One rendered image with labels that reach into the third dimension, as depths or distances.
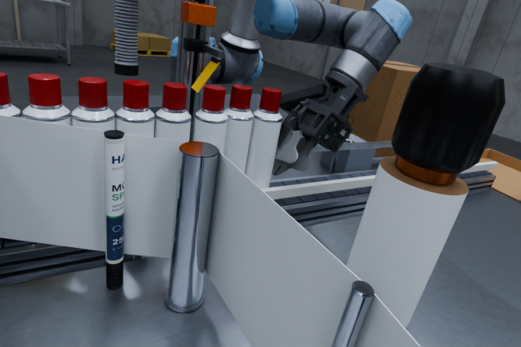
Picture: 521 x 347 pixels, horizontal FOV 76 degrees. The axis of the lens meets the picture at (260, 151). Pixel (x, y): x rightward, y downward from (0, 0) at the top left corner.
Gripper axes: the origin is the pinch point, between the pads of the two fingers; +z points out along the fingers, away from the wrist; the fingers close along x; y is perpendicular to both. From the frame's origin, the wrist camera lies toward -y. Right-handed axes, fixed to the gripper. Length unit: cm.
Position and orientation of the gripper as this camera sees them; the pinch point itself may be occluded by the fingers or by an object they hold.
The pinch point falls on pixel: (275, 167)
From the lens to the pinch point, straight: 63.2
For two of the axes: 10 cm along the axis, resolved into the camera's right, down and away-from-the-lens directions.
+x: 6.7, 4.2, 6.1
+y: 4.7, 4.0, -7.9
